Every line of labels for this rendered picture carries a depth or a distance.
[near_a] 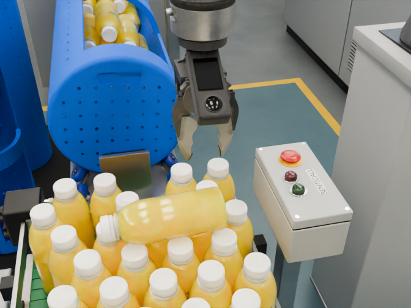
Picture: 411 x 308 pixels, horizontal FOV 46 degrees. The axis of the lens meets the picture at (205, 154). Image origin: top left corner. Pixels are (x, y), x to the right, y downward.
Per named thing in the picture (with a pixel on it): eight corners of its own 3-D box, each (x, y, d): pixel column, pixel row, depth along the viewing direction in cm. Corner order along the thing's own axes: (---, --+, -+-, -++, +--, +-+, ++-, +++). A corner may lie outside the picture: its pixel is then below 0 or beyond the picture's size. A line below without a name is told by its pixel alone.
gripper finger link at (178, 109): (195, 133, 77) (206, 85, 72) (197, 139, 76) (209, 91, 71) (166, 131, 76) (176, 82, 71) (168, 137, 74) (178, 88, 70)
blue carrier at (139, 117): (140, 29, 179) (142, -52, 162) (182, 173, 110) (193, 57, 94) (60, 28, 172) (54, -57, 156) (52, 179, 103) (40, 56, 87)
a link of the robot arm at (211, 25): (243, 8, 63) (170, 14, 61) (241, 43, 66) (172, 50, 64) (225, -13, 70) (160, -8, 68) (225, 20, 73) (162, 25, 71)
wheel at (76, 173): (87, 160, 107) (79, 157, 106) (88, 172, 104) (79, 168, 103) (77, 175, 109) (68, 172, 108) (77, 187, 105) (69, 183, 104)
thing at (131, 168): (151, 191, 106) (147, 145, 98) (153, 198, 104) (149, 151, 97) (106, 198, 104) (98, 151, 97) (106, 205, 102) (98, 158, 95)
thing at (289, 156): (295, 152, 88) (296, 147, 88) (303, 164, 85) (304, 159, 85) (277, 155, 88) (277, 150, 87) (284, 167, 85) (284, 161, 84)
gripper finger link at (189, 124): (183, 143, 83) (194, 96, 78) (190, 164, 78) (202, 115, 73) (166, 142, 82) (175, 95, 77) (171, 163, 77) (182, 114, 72)
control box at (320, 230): (299, 181, 97) (305, 139, 91) (343, 254, 82) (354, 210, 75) (252, 188, 96) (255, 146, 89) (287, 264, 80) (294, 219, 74)
